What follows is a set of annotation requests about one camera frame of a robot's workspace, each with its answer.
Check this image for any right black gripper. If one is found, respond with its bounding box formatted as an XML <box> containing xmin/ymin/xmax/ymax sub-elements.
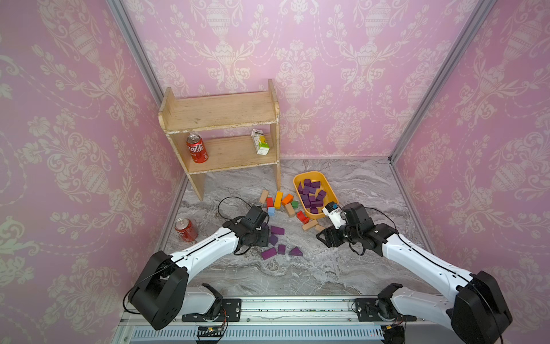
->
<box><xmin>315</xmin><ymin>222</ymin><xmax>362</xmax><ymax>248</ymax></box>

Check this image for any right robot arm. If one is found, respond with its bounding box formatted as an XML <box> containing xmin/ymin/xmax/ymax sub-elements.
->
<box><xmin>317</xmin><ymin>202</ymin><xmax>513</xmax><ymax>343</ymax></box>

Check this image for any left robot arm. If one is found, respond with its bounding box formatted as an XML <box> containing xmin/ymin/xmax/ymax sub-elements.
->
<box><xmin>124</xmin><ymin>206</ymin><xmax>269</xmax><ymax>331</ymax></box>

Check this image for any yellow plastic storage bin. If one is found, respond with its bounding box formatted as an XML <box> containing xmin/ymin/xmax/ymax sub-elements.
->
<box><xmin>293</xmin><ymin>171</ymin><xmax>339</xmax><ymax>219</ymax></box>

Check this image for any purple brick centre long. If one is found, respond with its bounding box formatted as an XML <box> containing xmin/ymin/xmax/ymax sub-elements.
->
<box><xmin>271</xmin><ymin>226</ymin><xmax>285</xmax><ymax>235</ymax></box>

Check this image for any natural wood brick near shelf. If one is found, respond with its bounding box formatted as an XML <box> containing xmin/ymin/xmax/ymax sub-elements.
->
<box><xmin>259</xmin><ymin>190</ymin><xmax>269</xmax><ymax>205</ymax></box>

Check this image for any beige wood brick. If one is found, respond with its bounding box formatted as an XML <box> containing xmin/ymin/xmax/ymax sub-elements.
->
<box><xmin>285</xmin><ymin>203</ymin><xmax>296</xmax><ymax>217</ymax></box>

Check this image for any yellow long brick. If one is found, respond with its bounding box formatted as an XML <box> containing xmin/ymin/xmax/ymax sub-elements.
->
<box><xmin>274</xmin><ymin>191</ymin><xmax>284</xmax><ymax>209</ymax></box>

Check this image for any orange brick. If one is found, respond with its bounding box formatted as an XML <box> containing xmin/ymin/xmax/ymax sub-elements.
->
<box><xmin>282</xmin><ymin>194</ymin><xmax>294</xmax><ymax>205</ymax></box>

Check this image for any purple triangle brick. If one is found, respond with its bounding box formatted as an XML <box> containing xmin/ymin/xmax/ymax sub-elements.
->
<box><xmin>289</xmin><ymin>247</ymin><xmax>303</xmax><ymax>257</ymax></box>

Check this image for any small red brick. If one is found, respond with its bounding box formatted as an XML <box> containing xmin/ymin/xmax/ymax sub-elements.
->
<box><xmin>296</xmin><ymin>211</ymin><xmax>310</xmax><ymax>224</ymax></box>

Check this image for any natural wood brick small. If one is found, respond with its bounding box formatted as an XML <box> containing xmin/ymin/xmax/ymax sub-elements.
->
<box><xmin>302</xmin><ymin>219</ymin><xmax>318</xmax><ymax>231</ymax></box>

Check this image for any red cola can on floor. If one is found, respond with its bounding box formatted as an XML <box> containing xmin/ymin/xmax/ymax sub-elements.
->
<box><xmin>174</xmin><ymin>217</ymin><xmax>198</xmax><ymax>242</ymax></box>

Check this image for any green white juice carton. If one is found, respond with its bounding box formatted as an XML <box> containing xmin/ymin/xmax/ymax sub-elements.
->
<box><xmin>252</xmin><ymin>129</ymin><xmax>270</xmax><ymax>156</ymax></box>

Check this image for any red cola can on shelf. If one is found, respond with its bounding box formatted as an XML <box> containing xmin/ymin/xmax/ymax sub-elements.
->
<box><xmin>186</xmin><ymin>133</ymin><xmax>209</xmax><ymax>163</ymax></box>

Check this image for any wooden two-tier shelf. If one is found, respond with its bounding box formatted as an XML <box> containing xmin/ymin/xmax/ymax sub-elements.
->
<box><xmin>158</xmin><ymin>79</ymin><xmax>282</xmax><ymax>201</ymax></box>

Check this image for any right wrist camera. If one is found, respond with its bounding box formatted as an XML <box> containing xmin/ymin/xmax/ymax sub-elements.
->
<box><xmin>322</xmin><ymin>202</ymin><xmax>347</xmax><ymax>230</ymax></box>

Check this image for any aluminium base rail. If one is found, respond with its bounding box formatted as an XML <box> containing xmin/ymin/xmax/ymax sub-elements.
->
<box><xmin>112</xmin><ymin>295</ymin><xmax>430</xmax><ymax>343</ymax></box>

